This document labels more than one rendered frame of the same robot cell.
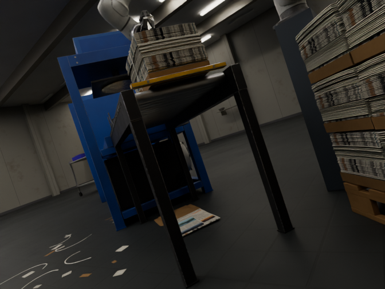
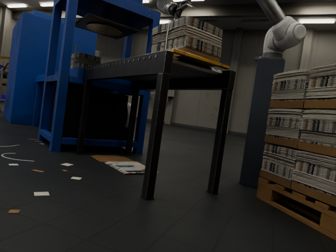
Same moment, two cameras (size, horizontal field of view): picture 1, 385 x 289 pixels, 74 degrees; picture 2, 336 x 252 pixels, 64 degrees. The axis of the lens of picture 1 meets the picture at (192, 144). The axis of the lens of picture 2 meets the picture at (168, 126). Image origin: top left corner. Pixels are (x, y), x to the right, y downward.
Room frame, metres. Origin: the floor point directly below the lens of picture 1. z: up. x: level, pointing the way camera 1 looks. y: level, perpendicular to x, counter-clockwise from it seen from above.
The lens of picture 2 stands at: (-0.39, 0.52, 0.46)
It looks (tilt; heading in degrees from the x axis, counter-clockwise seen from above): 2 degrees down; 344
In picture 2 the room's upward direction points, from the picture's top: 8 degrees clockwise
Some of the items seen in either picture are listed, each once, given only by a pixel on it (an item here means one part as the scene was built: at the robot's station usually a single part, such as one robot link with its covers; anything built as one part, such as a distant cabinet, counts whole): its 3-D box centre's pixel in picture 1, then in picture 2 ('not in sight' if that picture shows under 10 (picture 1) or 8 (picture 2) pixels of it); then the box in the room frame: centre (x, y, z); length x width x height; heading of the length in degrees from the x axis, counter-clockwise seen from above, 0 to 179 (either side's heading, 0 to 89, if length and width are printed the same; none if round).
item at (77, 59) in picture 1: (113, 66); (107, 10); (2.67, 0.52, 1.50); 0.94 x 0.68 x 0.10; 110
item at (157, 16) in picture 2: (182, 116); (146, 83); (2.53, 0.00, 0.77); 0.09 x 0.09 x 1.55; 20
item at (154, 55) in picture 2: (119, 129); (115, 69); (1.62, 0.40, 0.74); 1.34 x 0.05 x 0.12; 20
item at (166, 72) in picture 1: (176, 77); (194, 58); (1.18, -0.03, 0.83); 0.29 x 0.16 x 0.04; 110
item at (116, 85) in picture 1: (119, 85); (104, 28); (2.67, 0.52, 1.30); 0.55 x 0.55 x 0.03; 20
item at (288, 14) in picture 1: (291, 17); (269, 58); (1.52, -0.78, 1.03); 0.22 x 0.18 x 0.06; 52
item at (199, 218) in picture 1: (191, 221); (131, 167); (1.75, 0.17, 0.01); 0.37 x 0.28 x 0.01; 20
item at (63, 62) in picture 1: (91, 144); (64, 66); (2.24, 0.82, 0.77); 0.09 x 0.09 x 1.55; 20
